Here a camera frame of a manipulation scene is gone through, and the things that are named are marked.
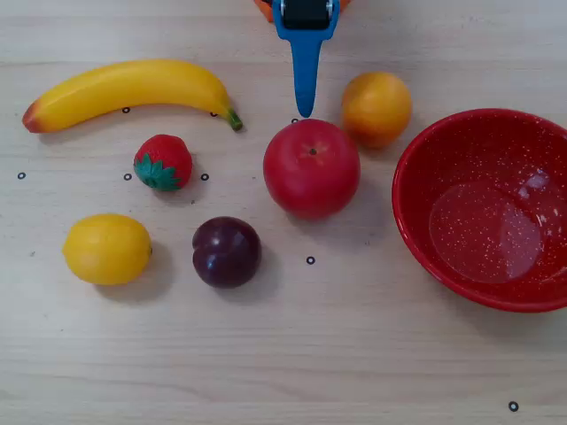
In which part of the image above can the red toy apple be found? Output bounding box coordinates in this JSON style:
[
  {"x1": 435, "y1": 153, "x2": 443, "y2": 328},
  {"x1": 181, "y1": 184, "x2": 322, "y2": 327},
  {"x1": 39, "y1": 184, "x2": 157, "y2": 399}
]
[{"x1": 262, "y1": 118, "x2": 361, "y2": 221}]

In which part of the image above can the yellow toy banana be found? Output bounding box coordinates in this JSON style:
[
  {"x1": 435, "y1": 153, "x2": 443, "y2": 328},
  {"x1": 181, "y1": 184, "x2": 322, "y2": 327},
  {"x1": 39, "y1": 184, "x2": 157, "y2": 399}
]
[{"x1": 21, "y1": 58, "x2": 244, "y2": 135}]

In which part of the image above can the red speckled bowl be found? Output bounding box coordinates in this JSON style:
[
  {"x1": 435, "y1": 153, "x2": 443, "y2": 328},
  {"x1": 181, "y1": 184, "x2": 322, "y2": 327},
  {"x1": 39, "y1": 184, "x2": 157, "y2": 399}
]
[{"x1": 392, "y1": 108, "x2": 567, "y2": 314}]

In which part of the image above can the orange toy peach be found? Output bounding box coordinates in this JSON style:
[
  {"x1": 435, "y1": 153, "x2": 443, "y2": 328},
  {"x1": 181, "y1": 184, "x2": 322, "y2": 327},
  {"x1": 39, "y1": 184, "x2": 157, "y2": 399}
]
[{"x1": 340, "y1": 71, "x2": 414, "y2": 150}]

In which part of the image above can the red toy strawberry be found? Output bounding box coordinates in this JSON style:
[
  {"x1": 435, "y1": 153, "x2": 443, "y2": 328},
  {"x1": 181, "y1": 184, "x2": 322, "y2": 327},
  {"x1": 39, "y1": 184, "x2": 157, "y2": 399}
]
[{"x1": 133, "y1": 134, "x2": 194, "y2": 192}]

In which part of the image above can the yellow toy lemon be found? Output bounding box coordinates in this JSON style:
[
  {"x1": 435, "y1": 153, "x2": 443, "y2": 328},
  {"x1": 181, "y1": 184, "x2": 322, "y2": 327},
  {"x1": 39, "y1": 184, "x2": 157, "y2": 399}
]
[{"x1": 61, "y1": 213, "x2": 153, "y2": 286}]

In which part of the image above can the dark purple toy plum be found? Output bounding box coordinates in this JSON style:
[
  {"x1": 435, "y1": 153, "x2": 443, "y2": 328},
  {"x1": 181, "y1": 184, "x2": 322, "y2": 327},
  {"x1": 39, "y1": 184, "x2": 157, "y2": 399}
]
[{"x1": 191, "y1": 215, "x2": 262, "y2": 290}]

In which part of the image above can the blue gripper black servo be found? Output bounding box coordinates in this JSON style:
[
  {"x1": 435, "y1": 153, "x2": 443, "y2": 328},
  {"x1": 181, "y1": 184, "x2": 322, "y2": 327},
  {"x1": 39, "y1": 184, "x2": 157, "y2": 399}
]
[{"x1": 271, "y1": 0, "x2": 342, "y2": 120}]

